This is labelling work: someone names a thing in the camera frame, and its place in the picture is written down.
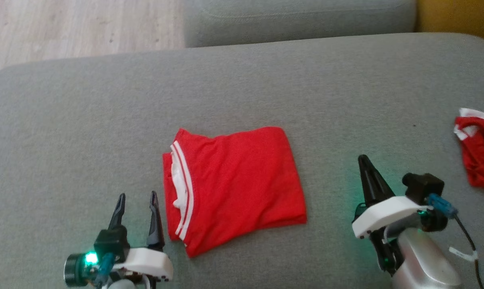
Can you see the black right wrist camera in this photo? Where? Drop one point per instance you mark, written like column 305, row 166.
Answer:
column 424, row 186

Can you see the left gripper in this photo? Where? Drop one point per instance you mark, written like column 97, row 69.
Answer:
column 149, row 263

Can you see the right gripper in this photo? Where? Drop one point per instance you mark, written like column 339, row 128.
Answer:
column 390, row 214

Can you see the red garment with white trim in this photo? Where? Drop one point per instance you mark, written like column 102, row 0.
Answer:
column 480, row 156

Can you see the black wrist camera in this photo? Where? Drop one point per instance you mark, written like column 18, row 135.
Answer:
column 424, row 186
column 111, row 245

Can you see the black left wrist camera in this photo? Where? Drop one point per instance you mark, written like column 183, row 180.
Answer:
column 111, row 245

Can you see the light grey sofa cushion section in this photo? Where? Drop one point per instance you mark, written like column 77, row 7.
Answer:
column 298, row 20

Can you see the red basketball jersey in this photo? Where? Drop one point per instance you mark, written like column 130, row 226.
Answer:
column 242, row 180

